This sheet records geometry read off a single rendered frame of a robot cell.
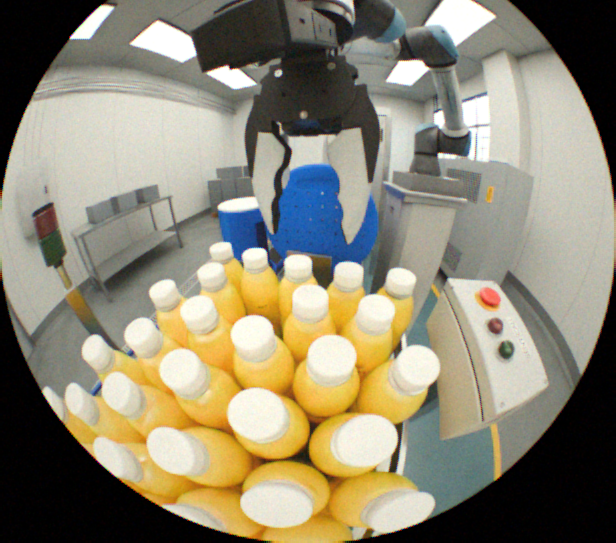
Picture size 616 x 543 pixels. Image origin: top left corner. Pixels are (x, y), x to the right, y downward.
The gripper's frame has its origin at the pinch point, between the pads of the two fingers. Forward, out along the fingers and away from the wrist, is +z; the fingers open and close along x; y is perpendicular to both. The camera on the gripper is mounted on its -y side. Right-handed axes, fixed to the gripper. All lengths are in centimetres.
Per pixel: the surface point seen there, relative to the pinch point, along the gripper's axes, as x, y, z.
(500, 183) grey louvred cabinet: -130, 130, -9
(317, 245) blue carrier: 4.7, 24.4, 14.0
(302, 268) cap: 2.2, 5.3, 7.9
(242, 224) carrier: 47, 50, 22
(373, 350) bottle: -8.1, -2.3, 11.9
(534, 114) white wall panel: -250, 186, -124
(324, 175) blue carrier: 3.5, 24.3, -2.7
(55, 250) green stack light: 38.2, -18.6, 0.5
